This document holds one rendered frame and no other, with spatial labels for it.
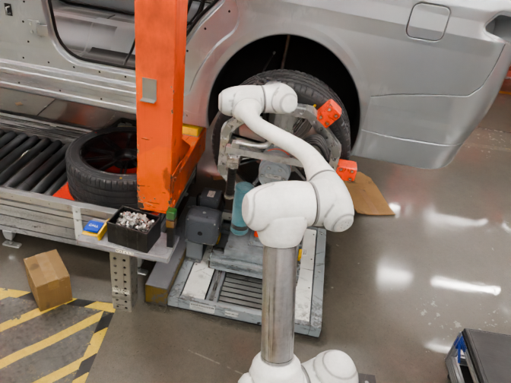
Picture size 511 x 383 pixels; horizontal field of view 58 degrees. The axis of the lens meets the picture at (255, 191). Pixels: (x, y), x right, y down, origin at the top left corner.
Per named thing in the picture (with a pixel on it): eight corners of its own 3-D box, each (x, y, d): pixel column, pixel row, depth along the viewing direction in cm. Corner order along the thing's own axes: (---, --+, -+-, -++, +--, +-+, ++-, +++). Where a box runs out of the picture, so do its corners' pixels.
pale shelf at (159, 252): (179, 240, 222) (179, 235, 220) (168, 264, 207) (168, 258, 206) (93, 223, 224) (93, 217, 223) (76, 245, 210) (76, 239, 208)
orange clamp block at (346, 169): (334, 170, 217) (353, 174, 216) (334, 179, 210) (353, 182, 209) (337, 157, 213) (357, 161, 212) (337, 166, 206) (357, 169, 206)
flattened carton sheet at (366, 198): (368, 175, 382) (369, 172, 380) (395, 215, 338) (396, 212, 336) (334, 174, 375) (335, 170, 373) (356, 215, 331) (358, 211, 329)
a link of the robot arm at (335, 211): (345, 166, 140) (304, 167, 136) (369, 209, 127) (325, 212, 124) (333, 197, 149) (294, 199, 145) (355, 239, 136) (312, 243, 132)
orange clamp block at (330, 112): (326, 121, 204) (341, 108, 200) (325, 129, 197) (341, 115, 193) (315, 111, 202) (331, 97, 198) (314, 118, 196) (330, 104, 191)
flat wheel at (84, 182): (182, 159, 313) (182, 128, 300) (182, 219, 260) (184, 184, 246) (79, 155, 301) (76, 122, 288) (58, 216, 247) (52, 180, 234)
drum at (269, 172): (290, 169, 219) (296, 144, 211) (286, 194, 201) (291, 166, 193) (261, 164, 220) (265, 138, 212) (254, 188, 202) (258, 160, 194)
